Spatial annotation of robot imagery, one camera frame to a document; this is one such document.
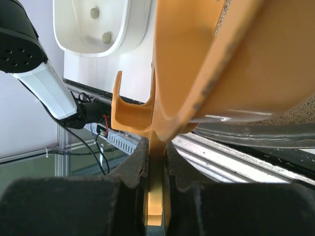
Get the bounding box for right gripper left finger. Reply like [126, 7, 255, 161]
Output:
[0, 138, 149, 236]

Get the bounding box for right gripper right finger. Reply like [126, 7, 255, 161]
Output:
[164, 143, 315, 236]

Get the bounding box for dark brown litter box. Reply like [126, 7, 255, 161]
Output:
[196, 0, 315, 148]

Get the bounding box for yellow litter scoop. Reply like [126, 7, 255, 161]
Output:
[111, 0, 315, 236]

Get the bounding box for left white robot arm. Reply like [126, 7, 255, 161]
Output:
[0, 0, 85, 129]

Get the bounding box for grey litter clump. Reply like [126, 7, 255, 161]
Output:
[90, 7, 99, 19]
[102, 32, 112, 44]

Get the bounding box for white plastic tray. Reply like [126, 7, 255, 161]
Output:
[53, 0, 151, 58]

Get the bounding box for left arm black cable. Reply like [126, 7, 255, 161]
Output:
[61, 122, 110, 176]

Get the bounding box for aluminium front rail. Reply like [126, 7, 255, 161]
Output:
[63, 78, 315, 185]

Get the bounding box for grey slotted cable duct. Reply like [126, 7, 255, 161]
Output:
[85, 123, 140, 155]

